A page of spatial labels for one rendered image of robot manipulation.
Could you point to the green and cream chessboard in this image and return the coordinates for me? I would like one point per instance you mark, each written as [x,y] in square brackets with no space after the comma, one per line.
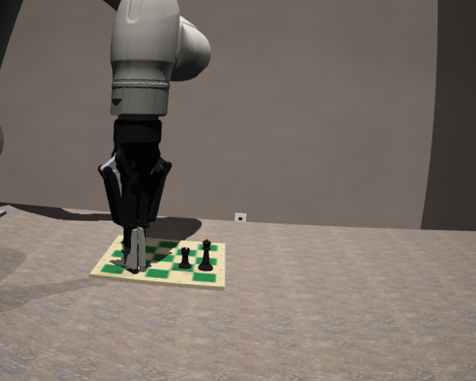
[162,265]

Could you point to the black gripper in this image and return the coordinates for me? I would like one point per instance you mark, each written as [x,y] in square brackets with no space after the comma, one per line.
[134,207]

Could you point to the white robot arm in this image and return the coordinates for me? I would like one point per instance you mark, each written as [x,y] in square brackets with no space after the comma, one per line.
[149,43]

